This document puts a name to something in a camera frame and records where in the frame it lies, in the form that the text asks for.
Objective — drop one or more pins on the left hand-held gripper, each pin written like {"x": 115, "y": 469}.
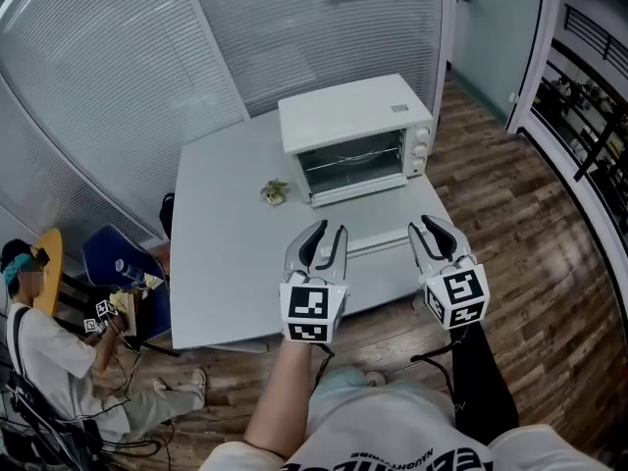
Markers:
{"x": 306, "y": 307}

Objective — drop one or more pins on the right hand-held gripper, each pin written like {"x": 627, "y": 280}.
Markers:
{"x": 458, "y": 292}

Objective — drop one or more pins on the person's right forearm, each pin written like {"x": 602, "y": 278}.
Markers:
{"x": 481, "y": 390}

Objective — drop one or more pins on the person's left forearm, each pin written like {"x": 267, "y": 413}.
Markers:
{"x": 279, "y": 400}

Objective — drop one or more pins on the white toaster oven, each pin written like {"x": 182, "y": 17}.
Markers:
{"x": 343, "y": 111}

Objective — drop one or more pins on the small potted plant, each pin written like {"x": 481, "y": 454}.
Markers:
{"x": 275, "y": 192}

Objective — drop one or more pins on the person's light blue jeans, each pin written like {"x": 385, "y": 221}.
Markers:
{"x": 338, "y": 381}

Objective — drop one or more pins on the person's white shoe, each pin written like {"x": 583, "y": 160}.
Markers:
{"x": 375, "y": 378}

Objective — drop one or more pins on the black backpack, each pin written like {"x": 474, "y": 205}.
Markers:
{"x": 168, "y": 214}

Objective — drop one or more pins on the small yellow snack packet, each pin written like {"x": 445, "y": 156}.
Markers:
{"x": 153, "y": 281}

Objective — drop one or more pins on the person's white printed shirt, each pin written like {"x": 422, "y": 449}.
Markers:
{"x": 392, "y": 425}

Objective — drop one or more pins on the black metal railing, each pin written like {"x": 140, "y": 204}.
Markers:
{"x": 596, "y": 150}

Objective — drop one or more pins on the clear plastic water bottle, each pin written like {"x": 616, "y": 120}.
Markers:
{"x": 128, "y": 269}

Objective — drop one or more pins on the yellow paper envelope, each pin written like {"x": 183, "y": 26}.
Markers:
{"x": 122, "y": 307}

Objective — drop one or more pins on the blue chair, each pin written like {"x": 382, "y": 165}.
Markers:
{"x": 113, "y": 253}

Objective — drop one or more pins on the yellow round table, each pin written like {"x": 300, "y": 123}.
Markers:
{"x": 49, "y": 273}

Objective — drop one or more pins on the black office chair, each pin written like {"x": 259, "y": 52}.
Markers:
{"x": 49, "y": 434}

